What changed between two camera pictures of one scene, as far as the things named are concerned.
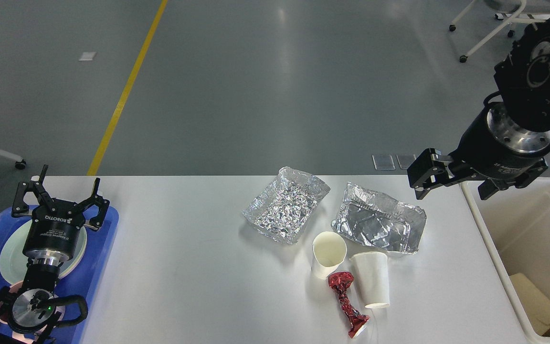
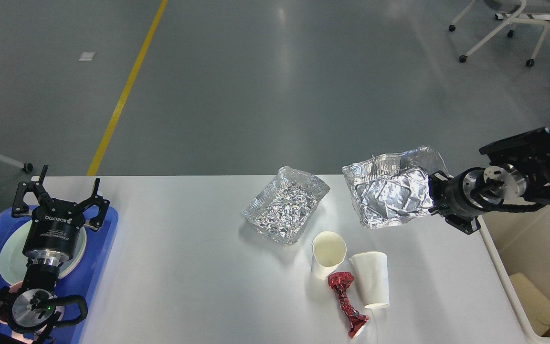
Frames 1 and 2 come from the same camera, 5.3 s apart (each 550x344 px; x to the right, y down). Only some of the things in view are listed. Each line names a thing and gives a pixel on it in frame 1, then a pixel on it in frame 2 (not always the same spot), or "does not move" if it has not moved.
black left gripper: (53, 231) does not move
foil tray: (281, 209) does not move
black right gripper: (495, 145) → (459, 203)
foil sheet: (375, 219) → (390, 188)
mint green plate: (14, 263) does not move
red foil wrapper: (340, 281) does not move
